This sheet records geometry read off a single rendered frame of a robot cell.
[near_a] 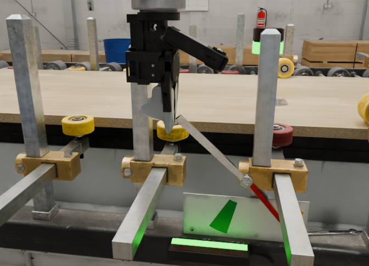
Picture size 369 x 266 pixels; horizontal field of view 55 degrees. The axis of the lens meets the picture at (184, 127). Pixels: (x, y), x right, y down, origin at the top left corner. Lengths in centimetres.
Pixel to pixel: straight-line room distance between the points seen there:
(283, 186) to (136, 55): 36
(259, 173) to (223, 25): 715
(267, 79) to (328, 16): 740
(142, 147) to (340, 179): 54
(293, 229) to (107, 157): 62
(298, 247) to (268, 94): 29
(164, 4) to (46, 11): 824
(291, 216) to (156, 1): 40
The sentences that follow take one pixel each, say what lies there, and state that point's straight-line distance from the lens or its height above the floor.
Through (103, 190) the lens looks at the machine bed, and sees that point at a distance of 109.
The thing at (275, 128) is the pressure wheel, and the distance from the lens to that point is 86.
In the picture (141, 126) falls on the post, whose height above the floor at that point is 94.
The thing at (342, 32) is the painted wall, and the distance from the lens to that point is 816.
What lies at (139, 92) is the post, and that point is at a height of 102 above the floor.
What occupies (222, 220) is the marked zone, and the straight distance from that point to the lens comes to 79.
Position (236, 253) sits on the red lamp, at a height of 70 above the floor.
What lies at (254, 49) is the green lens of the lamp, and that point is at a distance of 73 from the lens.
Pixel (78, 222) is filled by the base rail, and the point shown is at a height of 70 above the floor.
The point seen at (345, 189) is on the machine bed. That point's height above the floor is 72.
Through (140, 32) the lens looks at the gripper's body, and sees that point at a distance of 61.
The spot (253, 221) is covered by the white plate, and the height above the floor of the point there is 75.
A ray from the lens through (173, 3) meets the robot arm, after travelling 59.
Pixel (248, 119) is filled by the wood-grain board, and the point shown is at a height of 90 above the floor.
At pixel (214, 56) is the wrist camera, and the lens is 59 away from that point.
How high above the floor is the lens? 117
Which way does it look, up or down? 18 degrees down
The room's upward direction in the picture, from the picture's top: straight up
